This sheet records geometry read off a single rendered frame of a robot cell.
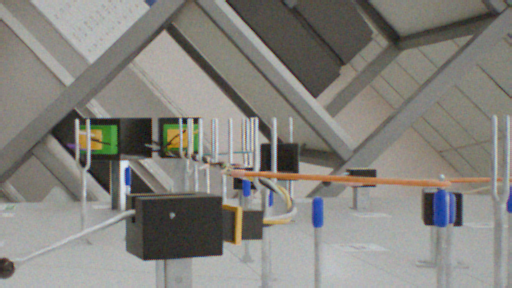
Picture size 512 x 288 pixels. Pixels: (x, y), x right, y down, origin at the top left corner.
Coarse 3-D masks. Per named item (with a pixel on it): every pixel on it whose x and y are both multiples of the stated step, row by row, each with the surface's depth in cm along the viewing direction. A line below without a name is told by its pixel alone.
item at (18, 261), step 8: (120, 216) 55; (128, 216) 55; (104, 224) 54; (112, 224) 55; (80, 232) 54; (88, 232) 54; (96, 232) 54; (64, 240) 54; (72, 240) 54; (40, 248) 53; (48, 248) 53; (56, 248) 53; (16, 256) 53; (24, 256) 53; (32, 256) 53; (40, 256) 53; (16, 264) 52
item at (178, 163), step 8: (160, 120) 129; (168, 120) 129; (176, 120) 129; (184, 120) 129; (160, 128) 129; (160, 136) 129; (160, 144) 130; (160, 152) 129; (176, 160) 135; (176, 168) 135; (176, 176) 135; (176, 184) 135
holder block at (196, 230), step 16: (176, 192) 58; (192, 192) 58; (128, 208) 56; (144, 208) 53; (160, 208) 54; (176, 208) 54; (192, 208) 54; (208, 208) 55; (128, 224) 56; (144, 224) 53; (160, 224) 54; (176, 224) 54; (192, 224) 54; (208, 224) 55; (128, 240) 56; (144, 240) 53; (160, 240) 54; (176, 240) 54; (192, 240) 54; (208, 240) 55; (144, 256) 53; (160, 256) 54; (176, 256) 54; (192, 256) 54; (208, 256) 55
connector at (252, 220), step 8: (248, 208) 58; (224, 216) 56; (232, 216) 56; (248, 216) 57; (256, 216) 57; (224, 224) 56; (232, 224) 56; (248, 224) 57; (256, 224) 57; (224, 232) 56; (232, 232) 56; (248, 232) 57; (256, 232) 57; (224, 240) 56; (232, 240) 56
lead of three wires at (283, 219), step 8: (264, 184) 66; (272, 184) 65; (280, 192) 64; (288, 200) 63; (288, 208) 62; (280, 216) 59; (288, 216) 60; (264, 224) 59; (272, 224) 59; (280, 224) 59
